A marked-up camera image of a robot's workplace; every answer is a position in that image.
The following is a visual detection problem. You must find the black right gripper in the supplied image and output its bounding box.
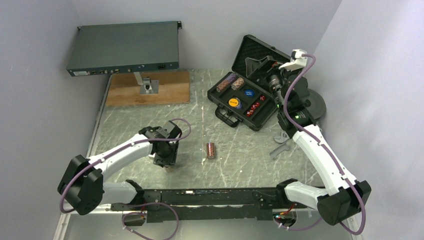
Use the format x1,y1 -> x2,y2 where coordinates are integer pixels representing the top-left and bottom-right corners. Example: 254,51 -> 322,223
245,56 -> 298,111

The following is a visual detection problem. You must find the red brown chip stack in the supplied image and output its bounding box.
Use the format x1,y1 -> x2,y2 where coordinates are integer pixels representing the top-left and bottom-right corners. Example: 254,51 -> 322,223
206,142 -> 216,159

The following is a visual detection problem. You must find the orange blue chip stack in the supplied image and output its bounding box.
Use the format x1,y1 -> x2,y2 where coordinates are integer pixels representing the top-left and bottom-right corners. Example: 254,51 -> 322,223
164,165 -> 176,173

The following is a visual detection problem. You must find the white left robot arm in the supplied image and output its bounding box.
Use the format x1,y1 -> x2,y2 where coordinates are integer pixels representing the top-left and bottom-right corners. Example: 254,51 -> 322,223
57,119 -> 190,216

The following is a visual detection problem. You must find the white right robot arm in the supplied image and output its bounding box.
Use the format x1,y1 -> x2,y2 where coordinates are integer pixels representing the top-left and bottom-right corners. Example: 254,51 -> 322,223
245,53 -> 372,235

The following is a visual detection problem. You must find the black poker set case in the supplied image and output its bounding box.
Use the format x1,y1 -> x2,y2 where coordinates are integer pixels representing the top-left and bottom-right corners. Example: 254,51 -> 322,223
207,34 -> 299,131

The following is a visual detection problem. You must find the brown white chip stack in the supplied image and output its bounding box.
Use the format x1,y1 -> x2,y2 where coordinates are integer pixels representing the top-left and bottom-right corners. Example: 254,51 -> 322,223
231,77 -> 245,91

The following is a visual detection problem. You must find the blue small blind button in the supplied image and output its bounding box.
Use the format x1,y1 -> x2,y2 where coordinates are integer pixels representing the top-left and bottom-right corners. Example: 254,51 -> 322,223
244,89 -> 255,98

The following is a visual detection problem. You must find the brown purple chip stack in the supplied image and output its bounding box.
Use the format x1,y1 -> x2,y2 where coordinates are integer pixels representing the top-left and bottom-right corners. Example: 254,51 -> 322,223
216,72 -> 238,93

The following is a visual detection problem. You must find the yellow big blind button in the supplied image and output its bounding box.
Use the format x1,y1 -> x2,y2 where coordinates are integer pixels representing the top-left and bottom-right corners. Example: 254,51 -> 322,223
228,97 -> 242,109

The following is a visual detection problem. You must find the wooden board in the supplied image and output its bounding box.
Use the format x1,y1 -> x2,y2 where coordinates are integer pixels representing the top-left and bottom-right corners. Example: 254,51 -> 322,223
105,70 -> 190,107

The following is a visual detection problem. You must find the dark grey round disc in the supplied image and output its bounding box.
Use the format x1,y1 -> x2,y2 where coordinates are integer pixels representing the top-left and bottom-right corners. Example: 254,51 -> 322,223
304,89 -> 327,120

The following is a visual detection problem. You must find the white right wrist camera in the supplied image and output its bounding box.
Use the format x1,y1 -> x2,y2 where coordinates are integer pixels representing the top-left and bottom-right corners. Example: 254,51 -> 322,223
278,49 -> 308,72

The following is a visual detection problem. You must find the grey metal stand bracket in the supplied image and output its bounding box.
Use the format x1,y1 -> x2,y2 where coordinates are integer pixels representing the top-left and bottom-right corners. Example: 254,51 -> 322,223
133,72 -> 159,95

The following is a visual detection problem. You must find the red handled adjustable wrench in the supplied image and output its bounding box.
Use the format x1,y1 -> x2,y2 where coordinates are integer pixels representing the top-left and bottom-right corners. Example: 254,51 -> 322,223
273,130 -> 290,144

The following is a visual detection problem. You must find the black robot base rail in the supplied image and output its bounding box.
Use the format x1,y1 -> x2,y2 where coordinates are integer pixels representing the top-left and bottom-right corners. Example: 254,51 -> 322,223
110,187 -> 305,223

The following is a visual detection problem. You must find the grey rack network switch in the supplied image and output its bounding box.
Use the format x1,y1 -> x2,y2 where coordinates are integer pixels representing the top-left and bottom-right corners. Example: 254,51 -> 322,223
66,21 -> 183,77

